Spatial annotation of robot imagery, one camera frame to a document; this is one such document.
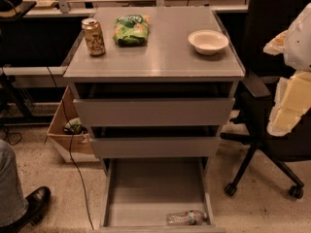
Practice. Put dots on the grey middle drawer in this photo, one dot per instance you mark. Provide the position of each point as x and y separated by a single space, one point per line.
155 147

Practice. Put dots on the gold soda can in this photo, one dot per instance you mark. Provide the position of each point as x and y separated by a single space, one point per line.
93 36

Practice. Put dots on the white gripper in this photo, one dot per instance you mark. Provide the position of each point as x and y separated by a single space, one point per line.
300 46

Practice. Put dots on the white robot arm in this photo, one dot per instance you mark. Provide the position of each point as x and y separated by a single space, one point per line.
293 95

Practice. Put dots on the black office chair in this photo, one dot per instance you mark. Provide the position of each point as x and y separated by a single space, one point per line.
255 94

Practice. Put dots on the black leather shoe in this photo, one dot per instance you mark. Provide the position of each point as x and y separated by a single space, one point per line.
38 202

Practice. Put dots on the white paper bowl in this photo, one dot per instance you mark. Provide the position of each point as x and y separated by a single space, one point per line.
208 42

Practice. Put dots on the grey top drawer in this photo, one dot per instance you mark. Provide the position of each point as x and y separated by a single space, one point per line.
153 112

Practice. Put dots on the green chip bag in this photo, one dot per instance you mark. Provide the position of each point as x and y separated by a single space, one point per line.
131 30

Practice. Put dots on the blue jeans leg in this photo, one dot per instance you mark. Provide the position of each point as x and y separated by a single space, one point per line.
13 205

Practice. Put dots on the cardboard box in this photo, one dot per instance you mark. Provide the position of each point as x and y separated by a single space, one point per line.
71 148

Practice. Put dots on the clear plastic water bottle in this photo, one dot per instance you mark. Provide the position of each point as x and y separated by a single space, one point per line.
192 217

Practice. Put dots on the green bag in box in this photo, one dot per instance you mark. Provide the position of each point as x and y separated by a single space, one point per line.
74 127

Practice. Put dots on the grey open bottom drawer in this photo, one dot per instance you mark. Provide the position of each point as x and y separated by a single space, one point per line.
140 192

